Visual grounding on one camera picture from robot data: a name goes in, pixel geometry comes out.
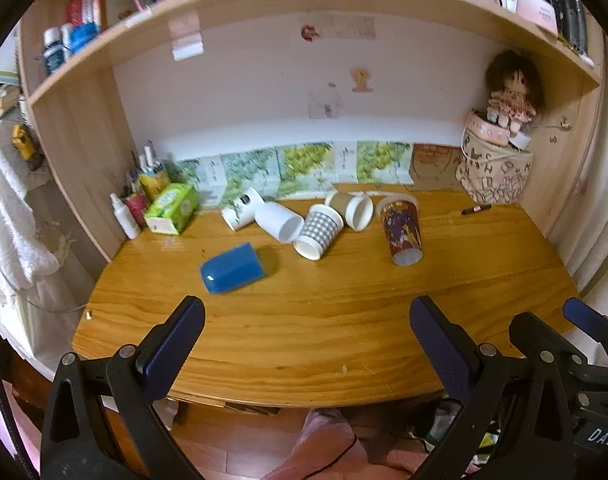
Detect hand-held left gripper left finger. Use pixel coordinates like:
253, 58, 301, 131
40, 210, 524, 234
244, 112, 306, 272
40, 295, 207, 480

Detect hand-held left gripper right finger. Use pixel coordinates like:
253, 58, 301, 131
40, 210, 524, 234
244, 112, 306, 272
409, 295, 580, 480

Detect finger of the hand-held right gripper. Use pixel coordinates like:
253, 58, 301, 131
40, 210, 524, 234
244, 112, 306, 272
563, 297, 608, 377
509, 311, 591, 369

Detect blue plastic cup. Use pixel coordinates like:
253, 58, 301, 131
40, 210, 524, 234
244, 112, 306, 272
200, 242, 268, 296

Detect dark red printed cup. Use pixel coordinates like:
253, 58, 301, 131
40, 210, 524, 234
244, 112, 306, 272
375, 195, 424, 267

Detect white paper cup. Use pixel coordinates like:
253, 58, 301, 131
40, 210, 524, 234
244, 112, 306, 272
345, 194, 374, 232

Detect white cup with green print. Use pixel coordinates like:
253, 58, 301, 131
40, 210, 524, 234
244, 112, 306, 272
220, 186, 266, 232

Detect plain white cup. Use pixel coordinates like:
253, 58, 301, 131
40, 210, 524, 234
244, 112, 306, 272
254, 201, 305, 244

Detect grey checkered paper cup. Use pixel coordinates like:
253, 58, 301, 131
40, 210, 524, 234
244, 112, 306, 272
293, 203, 345, 261

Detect brown paper cup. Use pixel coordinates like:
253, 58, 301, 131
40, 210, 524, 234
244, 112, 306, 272
324, 191, 356, 221

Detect white spray bottle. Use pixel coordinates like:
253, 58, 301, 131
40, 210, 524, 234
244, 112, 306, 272
110, 192, 141, 240

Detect green tissue box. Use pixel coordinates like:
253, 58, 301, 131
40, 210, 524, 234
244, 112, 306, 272
143, 182, 201, 236

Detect person's pink clothed leg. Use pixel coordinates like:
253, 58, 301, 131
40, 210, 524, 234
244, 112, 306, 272
261, 407, 427, 480

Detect letter-patterned storage basket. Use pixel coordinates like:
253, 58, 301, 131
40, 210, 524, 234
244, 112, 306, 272
455, 130, 535, 206

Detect yellow-green pen holder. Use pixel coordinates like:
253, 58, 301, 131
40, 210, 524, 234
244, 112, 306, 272
138, 167, 172, 206

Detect green grape picture card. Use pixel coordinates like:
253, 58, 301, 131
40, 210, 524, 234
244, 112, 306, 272
276, 142, 336, 197
219, 149, 281, 202
356, 141, 413, 184
173, 157, 226, 207

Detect brown drawing card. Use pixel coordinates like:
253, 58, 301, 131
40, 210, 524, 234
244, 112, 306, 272
410, 143, 466, 192

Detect pink round box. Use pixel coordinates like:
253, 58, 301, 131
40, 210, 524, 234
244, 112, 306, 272
464, 109, 512, 147

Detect white lace cloth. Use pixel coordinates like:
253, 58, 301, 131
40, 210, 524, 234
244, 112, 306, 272
0, 125, 72, 306

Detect brown-haired doll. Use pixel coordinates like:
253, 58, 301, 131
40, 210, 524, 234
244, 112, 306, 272
485, 50, 545, 133

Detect wooden desk shelf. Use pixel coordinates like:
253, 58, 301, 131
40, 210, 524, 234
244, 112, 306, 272
16, 0, 605, 267

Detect yellow toy vehicle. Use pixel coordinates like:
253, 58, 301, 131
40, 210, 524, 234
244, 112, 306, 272
11, 125, 43, 171

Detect row of books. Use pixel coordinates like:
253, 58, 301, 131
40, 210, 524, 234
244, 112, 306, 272
489, 0, 596, 67

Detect pink paper box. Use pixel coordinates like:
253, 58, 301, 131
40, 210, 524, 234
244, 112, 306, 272
515, 0, 558, 37

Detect strip of adhesive tape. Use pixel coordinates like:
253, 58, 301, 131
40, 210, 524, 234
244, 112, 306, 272
168, 11, 205, 62

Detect dark blue bottle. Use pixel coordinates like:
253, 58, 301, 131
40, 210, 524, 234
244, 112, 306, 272
43, 27, 66, 77

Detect orange picture book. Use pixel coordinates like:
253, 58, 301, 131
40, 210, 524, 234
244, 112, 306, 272
91, 0, 146, 28

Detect red books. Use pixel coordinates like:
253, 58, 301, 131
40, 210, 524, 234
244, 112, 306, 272
66, 0, 102, 32

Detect black cable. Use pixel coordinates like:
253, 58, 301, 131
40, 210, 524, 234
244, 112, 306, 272
304, 432, 358, 480

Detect yellow bear wall sticker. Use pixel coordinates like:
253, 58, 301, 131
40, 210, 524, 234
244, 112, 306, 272
351, 67, 374, 94

